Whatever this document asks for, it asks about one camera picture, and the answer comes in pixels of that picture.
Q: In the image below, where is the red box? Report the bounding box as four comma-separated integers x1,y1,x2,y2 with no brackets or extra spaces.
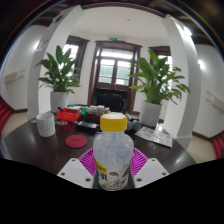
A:
56,107,83,122

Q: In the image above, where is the brown glazed double door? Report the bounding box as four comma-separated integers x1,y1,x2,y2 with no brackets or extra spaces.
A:
87,40,143,113

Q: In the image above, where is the small-leaved plant in white pot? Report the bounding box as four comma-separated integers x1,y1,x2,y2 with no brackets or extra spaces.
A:
35,45,82,114

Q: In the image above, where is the group of small jars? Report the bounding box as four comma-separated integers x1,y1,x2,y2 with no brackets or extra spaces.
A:
87,104,106,117

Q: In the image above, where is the black chair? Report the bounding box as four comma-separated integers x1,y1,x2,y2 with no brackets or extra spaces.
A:
93,87,128,114

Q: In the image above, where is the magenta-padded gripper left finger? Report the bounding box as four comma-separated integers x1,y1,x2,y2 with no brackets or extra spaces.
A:
57,147,98,189

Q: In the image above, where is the tall plant in white pot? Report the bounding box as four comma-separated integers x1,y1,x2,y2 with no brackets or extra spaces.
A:
129,49,192,128

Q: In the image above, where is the printed magazine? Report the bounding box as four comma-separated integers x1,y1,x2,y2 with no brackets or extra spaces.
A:
134,125,174,148

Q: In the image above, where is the grey dumbbell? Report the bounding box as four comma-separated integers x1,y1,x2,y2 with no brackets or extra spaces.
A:
125,119,143,132

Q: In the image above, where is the brown framed window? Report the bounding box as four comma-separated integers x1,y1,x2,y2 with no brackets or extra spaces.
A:
64,35,90,79
148,45,173,73

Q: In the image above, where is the flat round red coaster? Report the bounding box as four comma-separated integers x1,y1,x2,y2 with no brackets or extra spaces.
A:
65,134,88,149

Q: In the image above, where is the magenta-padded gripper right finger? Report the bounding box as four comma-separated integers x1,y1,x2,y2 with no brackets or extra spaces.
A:
130,148,170,188

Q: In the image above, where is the yellow-capped clear drink bottle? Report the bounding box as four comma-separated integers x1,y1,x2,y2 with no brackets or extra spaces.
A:
92,113,135,192

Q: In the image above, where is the flat black device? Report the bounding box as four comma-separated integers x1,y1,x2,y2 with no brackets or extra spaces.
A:
75,120,101,133

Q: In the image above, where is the white speckled cup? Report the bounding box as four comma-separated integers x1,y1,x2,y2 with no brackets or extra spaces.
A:
35,112,57,138

